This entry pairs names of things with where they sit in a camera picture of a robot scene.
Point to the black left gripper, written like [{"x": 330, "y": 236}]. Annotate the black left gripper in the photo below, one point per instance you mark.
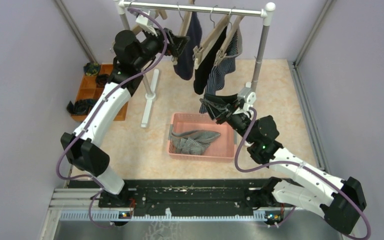
[{"x": 176, "y": 43}]

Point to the white metal clothes rack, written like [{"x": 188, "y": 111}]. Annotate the white metal clothes rack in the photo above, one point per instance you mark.
[{"x": 265, "y": 13}]

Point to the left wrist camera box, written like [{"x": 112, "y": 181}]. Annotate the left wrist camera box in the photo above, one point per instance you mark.
[{"x": 145, "y": 23}]

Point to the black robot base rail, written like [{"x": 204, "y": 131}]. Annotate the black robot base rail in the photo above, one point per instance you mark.
[{"x": 191, "y": 200}]

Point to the green patterned rolled cloth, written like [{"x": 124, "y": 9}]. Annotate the green patterned rolled cloth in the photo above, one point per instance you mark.
[{"x": 91, "y": 69}]

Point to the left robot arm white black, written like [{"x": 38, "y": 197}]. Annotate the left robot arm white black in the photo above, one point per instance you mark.
[{"x": 133, "y": 59}]

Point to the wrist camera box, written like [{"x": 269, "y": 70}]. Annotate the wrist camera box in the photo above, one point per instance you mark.
[
  {"x": 145, "y": 23},
  {"x": 246, "y": 97}
]

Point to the pink plastic basket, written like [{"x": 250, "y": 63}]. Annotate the pink plastic basket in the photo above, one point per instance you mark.
[{"x": 222, "y": 150}]

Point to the orange wooden divider tray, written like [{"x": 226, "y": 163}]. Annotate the orange wooden divider tray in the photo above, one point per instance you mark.
[{"x": 88, "y": 89}]

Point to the black rolled cloth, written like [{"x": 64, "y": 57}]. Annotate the black rolled cloth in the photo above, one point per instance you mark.
[{"x": 81, "y": 107}]

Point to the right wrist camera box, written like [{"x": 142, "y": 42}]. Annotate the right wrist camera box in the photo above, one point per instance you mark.
[{"x": 246, "y": 97}]

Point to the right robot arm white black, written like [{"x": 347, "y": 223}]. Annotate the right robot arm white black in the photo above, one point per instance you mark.
[{"x": 339, "y": 202}]

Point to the dark striped underwear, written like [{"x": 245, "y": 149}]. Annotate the dark striped underwear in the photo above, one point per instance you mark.
[{"x": 216, "y": 78}]

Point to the navy blue underwear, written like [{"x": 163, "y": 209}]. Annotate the navy blue underwear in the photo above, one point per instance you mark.
[{"x": 185, "y": 63}]

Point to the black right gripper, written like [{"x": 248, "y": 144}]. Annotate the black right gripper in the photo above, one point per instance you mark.
[{"x": 223, "y": 105}]

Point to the beige clip hanger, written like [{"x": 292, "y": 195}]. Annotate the beige clip hanger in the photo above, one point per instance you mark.
[
  {"x": 184, "y": 26},
  {"x": 161, "y": 13},
  {"x": 222, "y": 52},
  {"x": 200, "y": 52}
]

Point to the black underwear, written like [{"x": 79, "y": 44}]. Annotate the black underwear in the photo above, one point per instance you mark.
[{"x": 202, "y": 73}]

